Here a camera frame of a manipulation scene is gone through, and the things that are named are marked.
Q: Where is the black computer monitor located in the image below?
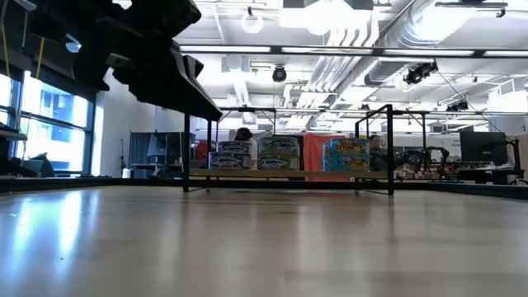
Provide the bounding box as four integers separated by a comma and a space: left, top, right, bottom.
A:
460, 130, 508, 167

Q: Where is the black table frame rail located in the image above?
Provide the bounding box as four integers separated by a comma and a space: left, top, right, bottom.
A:
0, 176, 528, 201

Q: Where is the round white ceiling lamp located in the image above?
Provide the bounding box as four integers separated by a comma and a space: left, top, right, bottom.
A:
241, 11, 265, 35

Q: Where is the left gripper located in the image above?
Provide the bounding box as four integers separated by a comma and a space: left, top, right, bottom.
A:
73, 0, 224, 122

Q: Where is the large glass window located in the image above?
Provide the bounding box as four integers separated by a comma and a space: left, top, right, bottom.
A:
0, 69, 97, 175

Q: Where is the black background metal frame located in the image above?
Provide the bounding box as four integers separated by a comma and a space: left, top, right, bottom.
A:
213, 106, 278, 137

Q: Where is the dark grey partition curtain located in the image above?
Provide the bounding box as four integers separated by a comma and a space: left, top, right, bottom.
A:
129, 131, 186, 178

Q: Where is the black ceiling spotlight cluster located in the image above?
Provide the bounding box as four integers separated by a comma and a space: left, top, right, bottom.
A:
403, 60, 439, 86

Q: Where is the black overhead frame beam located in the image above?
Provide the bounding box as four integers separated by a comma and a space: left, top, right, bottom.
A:
177, 43, 528, 59

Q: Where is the wooden shelf black metal frame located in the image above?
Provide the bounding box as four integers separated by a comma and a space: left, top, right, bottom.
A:
182, 103, 396, 196

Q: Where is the orange-red hanging cloth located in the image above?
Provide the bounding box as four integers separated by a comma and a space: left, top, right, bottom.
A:
303, 132, 351, 182

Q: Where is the black desk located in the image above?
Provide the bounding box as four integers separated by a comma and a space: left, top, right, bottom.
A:
457, 167, 526, 186

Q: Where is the black ceiling track light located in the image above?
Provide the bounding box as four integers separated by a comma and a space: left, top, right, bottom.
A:
435, 1, 509, 20

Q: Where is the person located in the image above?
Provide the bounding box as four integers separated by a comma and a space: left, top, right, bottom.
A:
369, 134, 391, 172
233, 126, 260, 160

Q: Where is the silver ventilation duct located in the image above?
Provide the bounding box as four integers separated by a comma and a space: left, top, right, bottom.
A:
363, 0, 459, 87

